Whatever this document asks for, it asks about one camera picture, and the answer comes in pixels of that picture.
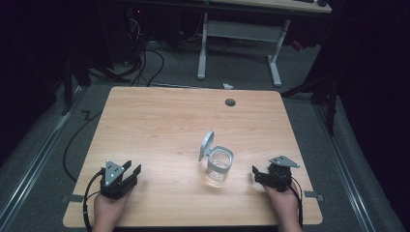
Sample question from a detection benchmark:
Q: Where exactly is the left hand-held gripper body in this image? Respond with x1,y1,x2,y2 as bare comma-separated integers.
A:
99,159,139,200

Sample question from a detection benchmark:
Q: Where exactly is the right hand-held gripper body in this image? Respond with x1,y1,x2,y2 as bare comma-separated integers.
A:
257,155,301,193

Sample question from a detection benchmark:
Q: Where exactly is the clear glass jar with lid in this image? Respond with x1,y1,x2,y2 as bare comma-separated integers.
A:
197,130,235,189

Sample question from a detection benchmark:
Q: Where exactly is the black metal stand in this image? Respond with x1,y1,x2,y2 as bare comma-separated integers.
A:
60,56,93,116
279,72,340,137

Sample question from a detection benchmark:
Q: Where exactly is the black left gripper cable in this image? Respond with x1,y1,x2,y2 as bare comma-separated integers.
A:
82,169,105,232

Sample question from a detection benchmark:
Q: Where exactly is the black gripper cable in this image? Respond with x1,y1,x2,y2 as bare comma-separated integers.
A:
82,169,105,232
288,175,305,228

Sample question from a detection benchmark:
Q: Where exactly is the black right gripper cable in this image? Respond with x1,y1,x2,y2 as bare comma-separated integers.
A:
288,175,305,228

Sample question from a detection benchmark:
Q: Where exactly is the grey table edge bracket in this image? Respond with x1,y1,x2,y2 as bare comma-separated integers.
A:
61,193,85,204
303,189,325,203

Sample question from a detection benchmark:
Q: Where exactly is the black floor cable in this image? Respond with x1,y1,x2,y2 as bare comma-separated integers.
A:
62,109,104,184

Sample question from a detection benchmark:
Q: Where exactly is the metal floor rail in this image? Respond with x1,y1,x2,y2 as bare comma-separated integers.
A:
312,101,377,232
0,85,85,228

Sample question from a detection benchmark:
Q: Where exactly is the bundle of black cables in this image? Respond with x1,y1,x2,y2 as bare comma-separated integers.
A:
124,13,166,88

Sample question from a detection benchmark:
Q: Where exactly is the white metal frame desk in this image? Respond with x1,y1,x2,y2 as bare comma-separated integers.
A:
196,0,333,88

